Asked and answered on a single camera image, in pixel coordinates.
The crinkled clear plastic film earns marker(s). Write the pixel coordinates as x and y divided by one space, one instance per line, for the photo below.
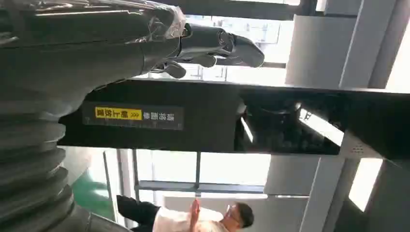
175 20

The dark window frame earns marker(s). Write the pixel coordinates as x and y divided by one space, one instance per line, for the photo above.
198 187

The person's hand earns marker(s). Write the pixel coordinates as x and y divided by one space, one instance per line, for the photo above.
194 213

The black and yellow label sticker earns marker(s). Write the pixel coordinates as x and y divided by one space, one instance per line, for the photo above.
133 116

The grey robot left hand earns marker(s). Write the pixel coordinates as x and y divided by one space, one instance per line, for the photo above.
80 54

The person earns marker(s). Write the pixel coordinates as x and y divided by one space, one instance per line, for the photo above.
179 219

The ribbed grey left arm sleeve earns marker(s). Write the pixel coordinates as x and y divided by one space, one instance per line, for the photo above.
29 166

